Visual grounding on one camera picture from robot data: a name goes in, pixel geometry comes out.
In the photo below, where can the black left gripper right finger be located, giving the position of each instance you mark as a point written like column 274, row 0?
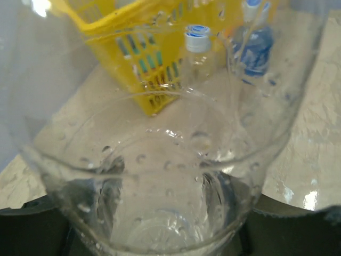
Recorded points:
column 276, row 228

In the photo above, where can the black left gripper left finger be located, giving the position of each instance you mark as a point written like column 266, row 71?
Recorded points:
column 37, row 228

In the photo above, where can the clear plastic bottle small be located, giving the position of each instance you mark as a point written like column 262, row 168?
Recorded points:
column 178, row 182

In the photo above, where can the clear plastic bottle large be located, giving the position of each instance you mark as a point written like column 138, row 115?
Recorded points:
column 199, row 63

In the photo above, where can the blue label Pocari bottle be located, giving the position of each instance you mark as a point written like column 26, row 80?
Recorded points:
column 252, row 49

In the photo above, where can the Pocari Sweat bottle cap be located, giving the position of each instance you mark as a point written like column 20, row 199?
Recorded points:
column 250, row 11

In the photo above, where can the yellow plastic shopping basket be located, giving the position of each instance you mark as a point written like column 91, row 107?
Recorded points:
column 141, row 43

